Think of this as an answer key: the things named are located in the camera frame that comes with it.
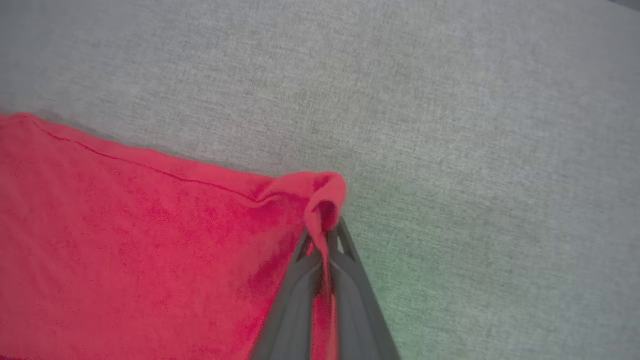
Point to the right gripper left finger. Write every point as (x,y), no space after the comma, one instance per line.
(290,315)

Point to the red white Bulls jersey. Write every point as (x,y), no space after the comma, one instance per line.
(125,250)

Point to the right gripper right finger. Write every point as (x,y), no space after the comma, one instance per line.
(360,320)

